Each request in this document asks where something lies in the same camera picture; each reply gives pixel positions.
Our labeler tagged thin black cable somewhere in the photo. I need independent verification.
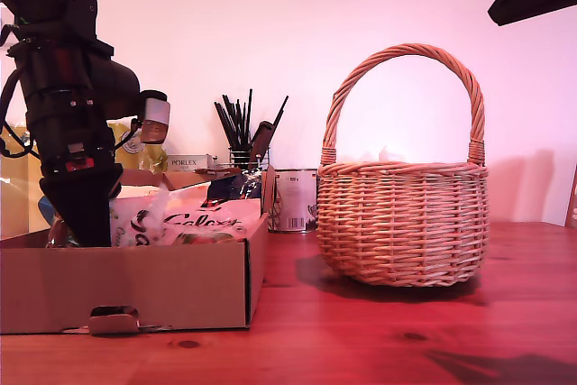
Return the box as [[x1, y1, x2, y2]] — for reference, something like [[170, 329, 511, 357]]
[[112, 117, 145, 151]]

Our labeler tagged brown cardboard box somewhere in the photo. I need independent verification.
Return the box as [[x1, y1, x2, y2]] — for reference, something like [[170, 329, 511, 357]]
[[0, 166, 277, 335]]

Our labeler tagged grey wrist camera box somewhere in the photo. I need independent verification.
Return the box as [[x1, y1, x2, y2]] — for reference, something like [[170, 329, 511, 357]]
[[96, 58, 173, 145]]

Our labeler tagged yellow kitchen towel pack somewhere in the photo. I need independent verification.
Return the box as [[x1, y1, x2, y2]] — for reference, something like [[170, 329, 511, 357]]
[[0, 117, 167, 238]]

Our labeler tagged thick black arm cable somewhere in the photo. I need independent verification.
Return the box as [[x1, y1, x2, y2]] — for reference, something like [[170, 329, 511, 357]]
[[0, 19, 44, 160]]

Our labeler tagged white Porlex carton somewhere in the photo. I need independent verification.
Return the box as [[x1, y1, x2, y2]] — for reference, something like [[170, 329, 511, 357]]
[[165, 154, 213, 174]]

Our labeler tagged thin black stick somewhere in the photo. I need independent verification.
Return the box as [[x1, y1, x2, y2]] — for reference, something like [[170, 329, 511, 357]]
[[220, 95, 243, 151], [213, 103, 238, 151], [244, 89, 253, 151], [269, 96, 289, 133]]

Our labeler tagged blue Terry's egg bag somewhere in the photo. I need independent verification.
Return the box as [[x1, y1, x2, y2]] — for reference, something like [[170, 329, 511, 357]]
[[205, 171, 264, 211]]

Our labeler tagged woven wicker basket with handle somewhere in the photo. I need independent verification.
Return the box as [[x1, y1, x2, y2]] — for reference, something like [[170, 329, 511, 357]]
[[316, 43, 490, 289]]

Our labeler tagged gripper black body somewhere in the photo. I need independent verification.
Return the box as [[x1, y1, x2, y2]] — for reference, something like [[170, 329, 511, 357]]
[[24, 92, 124, 182]]

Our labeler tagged dark brown comb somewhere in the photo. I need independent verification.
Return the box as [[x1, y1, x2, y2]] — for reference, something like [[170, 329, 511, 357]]
[[248, 121, 275, 170]]

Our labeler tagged labelled tin can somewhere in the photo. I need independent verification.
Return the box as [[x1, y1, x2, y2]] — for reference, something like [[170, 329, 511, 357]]
[[268, 168, 319, 234]]

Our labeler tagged chrome wire utensil holder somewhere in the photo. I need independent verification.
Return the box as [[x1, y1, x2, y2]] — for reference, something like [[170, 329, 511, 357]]
[[227, 145, 271, 177]]

